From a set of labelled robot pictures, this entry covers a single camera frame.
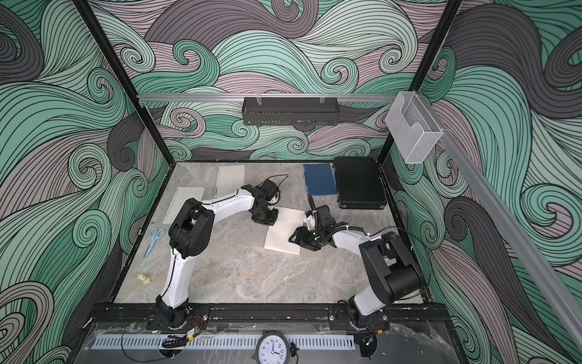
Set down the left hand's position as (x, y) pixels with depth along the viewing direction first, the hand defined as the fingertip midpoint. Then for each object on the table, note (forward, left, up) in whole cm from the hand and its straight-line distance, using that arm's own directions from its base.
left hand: (273, 223), depth 96 cm
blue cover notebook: (+27, -23, -2) cm, 35 cm away
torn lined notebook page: (+16, +45, -2) cm, 47 cm away
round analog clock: (-43, -2, +2) cm, 44 cm away
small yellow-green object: (-24, +45, +1) cm, 51 cm away
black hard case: (+25, -44, -3) cm, 50 cm away
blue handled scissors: (-5, +49, 0) cm, 49 cm away
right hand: (-10, -8, +1) cm, 13 cm away
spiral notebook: (-6, -3, 0) cm, 6 cm away
